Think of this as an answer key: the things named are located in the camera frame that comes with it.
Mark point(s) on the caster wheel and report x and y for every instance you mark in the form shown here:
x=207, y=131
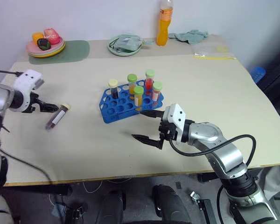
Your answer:
x=195, y=197

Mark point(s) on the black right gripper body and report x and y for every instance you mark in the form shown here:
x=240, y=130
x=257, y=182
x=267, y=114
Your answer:
x=163, y=130

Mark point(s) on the orange drink bottle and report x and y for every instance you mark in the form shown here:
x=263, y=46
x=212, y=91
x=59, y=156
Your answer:
x=163, y=28

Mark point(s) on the blue test tube rack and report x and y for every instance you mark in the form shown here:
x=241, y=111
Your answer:
x=121, y=109

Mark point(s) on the yellow liquid green-capped test tube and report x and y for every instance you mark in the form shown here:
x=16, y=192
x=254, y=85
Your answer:
x=138, y=96

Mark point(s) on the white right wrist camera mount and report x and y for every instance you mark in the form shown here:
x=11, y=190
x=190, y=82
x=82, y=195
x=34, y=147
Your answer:
x=176, y=117

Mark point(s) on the pale green plate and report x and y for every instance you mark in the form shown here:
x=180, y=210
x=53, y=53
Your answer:
x=121, y=53

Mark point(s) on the yellow plate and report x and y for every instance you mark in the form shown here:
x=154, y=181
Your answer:
x=58, y=51

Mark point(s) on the stack of plates with toys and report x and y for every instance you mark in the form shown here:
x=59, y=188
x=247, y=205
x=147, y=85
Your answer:
x=32, y=49

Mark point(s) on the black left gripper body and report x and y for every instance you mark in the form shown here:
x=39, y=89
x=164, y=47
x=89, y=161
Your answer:
x=34, y=103

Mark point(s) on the black chair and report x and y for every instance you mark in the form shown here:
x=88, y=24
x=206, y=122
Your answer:
x=276, y=79

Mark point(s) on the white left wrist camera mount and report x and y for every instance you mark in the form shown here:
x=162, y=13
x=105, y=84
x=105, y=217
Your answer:
x=28, y=78

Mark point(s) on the dark green placemat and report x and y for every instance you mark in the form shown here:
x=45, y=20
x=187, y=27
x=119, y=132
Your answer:
x=77, y=52

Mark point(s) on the crumpled green cloth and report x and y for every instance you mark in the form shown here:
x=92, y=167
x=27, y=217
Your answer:
x=191, y=36

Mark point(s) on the grey-green zip pouch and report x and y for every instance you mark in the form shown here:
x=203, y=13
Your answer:
x=128, y=43

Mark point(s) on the tall red green-capped test tube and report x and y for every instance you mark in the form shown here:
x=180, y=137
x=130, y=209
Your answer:
x=149, y=80

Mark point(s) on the orange liquid green-capped test tube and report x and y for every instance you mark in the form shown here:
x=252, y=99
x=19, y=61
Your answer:
x=131, y=84

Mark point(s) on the dark liquid cream-capped test tube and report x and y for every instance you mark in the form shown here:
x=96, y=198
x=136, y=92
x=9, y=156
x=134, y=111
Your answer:
x=114, y=89

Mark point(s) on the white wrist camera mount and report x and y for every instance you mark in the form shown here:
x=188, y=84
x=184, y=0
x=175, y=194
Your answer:
x=176, y=117
x=28, y=78

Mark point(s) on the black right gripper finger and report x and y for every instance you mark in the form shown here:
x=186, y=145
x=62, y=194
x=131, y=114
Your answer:
x=154, y=114
x=151, y=141

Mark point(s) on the dark green toy food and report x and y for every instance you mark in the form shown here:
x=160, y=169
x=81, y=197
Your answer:
x=44, y=44

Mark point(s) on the pink toy food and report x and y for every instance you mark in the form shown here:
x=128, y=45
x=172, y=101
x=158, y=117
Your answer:
x=52, y=36

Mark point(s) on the dark purple cream-capped test tube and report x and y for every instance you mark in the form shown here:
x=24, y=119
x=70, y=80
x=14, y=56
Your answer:
x=57, y=116

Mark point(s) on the white plastic bag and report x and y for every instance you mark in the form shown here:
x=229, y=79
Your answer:
x=275, y=177

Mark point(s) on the short red green-capped test tube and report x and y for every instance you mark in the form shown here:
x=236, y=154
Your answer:
x=156, y=92

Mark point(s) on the dark rounded shape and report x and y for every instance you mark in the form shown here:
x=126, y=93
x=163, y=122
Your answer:
x=110, y=207
x=170, y=205

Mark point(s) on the black metal leg bar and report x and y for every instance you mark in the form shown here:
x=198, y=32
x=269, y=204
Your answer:
x=207, y=211

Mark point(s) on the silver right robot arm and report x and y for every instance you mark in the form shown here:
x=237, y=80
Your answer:
x=226, y=156

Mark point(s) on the clear zip plastic bag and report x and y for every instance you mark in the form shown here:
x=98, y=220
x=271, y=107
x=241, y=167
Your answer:
x=210, y=51

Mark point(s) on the orange toy food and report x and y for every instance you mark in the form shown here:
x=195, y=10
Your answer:
x=37, y=37

